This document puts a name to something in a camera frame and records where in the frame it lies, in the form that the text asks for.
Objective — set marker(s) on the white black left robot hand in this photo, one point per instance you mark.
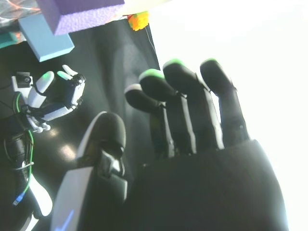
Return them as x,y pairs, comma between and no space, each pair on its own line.
192,192

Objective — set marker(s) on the purple foam cube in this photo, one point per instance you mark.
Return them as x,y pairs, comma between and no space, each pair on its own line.
79,16

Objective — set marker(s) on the light blue block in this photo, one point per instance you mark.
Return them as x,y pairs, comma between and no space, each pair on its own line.
41,38

